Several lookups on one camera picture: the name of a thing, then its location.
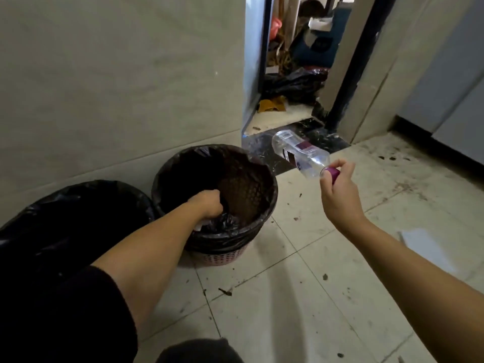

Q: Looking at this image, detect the person's right hand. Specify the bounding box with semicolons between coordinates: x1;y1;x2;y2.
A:
319;159;368;234

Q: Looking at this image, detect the yellow crumpled wrapper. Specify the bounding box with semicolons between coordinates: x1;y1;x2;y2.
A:
257;96;287;114

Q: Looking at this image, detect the person's left hand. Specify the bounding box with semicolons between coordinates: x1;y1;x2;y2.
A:
188;190;224;221

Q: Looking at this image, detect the grey door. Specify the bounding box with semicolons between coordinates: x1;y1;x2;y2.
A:
242;0;275;136

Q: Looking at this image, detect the clear plastic bottle purple cap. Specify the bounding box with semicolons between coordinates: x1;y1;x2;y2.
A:
271;129;341;185

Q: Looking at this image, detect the person's black sleeve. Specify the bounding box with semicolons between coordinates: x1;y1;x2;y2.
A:
0;265;139;363

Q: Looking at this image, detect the white paper sheet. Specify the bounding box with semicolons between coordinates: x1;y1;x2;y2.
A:
398;228;456;276

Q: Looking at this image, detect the person's left forearm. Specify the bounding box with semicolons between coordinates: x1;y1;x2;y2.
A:
92;202;201;334

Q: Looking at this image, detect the crumpled black trash bag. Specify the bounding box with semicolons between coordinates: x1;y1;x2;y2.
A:
262;67;329;105

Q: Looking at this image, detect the person's right forearm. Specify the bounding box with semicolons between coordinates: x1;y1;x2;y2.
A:
341;218;484;363

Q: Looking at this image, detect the black door frame post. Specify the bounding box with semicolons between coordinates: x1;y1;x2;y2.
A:
324;0;398;131

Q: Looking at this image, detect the white cabinet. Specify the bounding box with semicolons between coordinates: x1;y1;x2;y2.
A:
396;0;484;167

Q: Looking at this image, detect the black bin liner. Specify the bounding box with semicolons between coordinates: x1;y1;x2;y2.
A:
152;144;279;256

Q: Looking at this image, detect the large black garbage bag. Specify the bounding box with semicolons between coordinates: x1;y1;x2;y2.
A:
0;180;156;299

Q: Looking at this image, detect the pink plastic waste basket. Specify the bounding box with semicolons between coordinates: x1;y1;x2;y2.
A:
190;241;253;266

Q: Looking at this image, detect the person's dark trouser knee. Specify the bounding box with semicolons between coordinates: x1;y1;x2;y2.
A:
156;338;245;363

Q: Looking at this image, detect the white crumpled paper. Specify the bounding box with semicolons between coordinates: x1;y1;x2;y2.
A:
308;16;334;33

